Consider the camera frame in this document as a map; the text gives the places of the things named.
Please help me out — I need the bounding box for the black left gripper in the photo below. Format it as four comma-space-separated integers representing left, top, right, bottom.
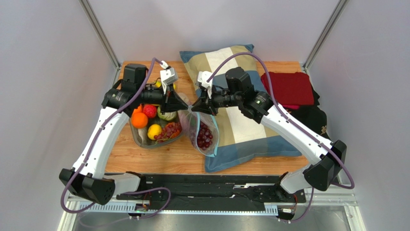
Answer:
136, 82, 188, 116

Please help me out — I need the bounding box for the clear zip top bag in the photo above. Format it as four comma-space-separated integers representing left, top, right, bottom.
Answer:
178, 93, 219, 157

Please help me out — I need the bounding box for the dark red grape bunch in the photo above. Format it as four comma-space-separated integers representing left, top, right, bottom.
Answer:
196, 122, 214, 151

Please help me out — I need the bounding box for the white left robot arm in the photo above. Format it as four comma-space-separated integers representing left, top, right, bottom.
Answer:
59, 61, 188, 205

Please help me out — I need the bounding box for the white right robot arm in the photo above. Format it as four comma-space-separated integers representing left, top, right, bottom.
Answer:
192, 67, 347, 193

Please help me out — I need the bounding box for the green white cabbage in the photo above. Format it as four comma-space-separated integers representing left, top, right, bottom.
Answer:
157, 107, 178, 121

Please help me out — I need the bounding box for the yellow banana bunch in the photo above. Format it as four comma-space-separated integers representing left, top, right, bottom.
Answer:
154, 81, 177, 90

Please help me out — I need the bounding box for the purple grape bunch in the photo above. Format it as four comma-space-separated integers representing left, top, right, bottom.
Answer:
154, 122, 182, 143

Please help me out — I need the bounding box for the small yellow lemon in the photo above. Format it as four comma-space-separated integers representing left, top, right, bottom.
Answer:
147, 124, 162, 140

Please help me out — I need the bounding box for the orange fruit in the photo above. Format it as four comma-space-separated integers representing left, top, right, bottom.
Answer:
130, 104, 148, 129

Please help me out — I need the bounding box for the grey fruit bowl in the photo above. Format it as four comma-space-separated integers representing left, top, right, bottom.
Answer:
130, 115, 182, 149

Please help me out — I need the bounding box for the checkered blue beige pillow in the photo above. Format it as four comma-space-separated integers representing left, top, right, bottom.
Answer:
179, 44, 301, 173

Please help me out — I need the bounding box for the black cap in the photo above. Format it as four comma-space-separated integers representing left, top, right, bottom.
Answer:
287, 105, 330, 139

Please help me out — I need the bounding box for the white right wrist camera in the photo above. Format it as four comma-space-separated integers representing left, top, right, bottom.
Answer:
195, 71, 213, 99

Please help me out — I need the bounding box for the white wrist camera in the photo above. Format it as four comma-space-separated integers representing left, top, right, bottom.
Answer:
195, 71, 213, 99
159, 61, 179, 94

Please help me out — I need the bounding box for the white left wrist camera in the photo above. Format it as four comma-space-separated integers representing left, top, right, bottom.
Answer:
159, 61, 179, 94

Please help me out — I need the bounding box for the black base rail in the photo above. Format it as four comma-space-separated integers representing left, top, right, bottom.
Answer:
116, 174, 308, 212

